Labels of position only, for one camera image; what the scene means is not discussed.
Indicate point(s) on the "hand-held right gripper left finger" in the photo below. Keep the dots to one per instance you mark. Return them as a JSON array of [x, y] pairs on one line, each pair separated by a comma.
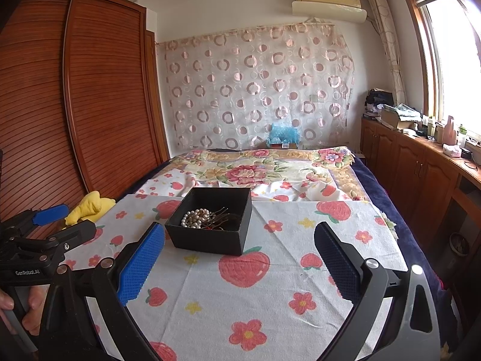
[[141, 263]]

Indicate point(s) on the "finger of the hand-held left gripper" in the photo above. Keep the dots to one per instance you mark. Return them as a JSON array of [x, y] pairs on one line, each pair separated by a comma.
[[75, 231], [52, 212]]

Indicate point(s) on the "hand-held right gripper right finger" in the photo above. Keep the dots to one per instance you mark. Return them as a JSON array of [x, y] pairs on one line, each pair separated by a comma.
[[338, 267]]

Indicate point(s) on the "black box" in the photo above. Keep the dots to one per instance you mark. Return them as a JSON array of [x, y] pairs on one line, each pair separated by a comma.
[[203, 238]]

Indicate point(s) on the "person's left hand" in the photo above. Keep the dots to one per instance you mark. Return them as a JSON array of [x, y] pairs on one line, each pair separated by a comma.
[[35, 308]]

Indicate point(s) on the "yellow plush toy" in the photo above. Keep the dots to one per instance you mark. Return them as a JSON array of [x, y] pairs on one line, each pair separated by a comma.
[[88, 207]]

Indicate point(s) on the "dark blue blanket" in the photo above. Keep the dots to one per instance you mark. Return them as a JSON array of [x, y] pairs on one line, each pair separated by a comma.
[[394, 218]]

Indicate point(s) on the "strawberry printed sheet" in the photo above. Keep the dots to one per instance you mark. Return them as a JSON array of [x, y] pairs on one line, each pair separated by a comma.
[[263, 308]]

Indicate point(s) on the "wooden wardrobe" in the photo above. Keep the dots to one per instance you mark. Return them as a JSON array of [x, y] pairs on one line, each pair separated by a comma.
[[94, 101]]

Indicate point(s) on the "round dark bowl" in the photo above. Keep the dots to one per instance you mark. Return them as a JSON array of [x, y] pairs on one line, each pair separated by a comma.
[[459, 246]]

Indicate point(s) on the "wooden cabinet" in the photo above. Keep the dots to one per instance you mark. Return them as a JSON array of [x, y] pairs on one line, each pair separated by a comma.
[[406, 158]]

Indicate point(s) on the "floral blanket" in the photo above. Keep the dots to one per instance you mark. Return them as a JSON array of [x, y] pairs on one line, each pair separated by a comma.
[[240, 173]]

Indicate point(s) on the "blue plastic bag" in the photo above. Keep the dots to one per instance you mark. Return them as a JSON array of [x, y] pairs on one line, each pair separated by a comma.
[[283, 135]]

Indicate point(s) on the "cardboard box of books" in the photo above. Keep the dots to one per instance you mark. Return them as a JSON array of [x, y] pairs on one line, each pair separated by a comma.
[[398, 116]]

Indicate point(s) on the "white tissue box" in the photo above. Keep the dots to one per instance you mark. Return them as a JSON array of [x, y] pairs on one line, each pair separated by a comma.
[[451, 151]]

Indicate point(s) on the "stack of dark clothes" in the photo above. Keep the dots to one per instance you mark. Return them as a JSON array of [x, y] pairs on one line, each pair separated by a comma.
[[377, 103]]

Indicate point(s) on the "row of small bottles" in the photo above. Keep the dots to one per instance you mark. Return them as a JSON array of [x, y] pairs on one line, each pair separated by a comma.
[[432, 127]]

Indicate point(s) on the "pink bottle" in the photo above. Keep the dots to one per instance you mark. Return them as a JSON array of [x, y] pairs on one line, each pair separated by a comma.
[[450, 131]]

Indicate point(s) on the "window curtain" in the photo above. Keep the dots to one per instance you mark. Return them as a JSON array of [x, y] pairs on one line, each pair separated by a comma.
[[387, 45]]

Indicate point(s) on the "window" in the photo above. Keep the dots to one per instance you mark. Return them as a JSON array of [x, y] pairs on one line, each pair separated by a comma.
[[451, 64]]

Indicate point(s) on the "air conditioner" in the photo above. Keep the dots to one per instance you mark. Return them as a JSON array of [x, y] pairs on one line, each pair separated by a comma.
[[327, 7]]

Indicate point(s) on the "circle print wall curtain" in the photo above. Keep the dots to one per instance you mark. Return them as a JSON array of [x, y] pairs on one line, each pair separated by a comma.
[[244, 82]]

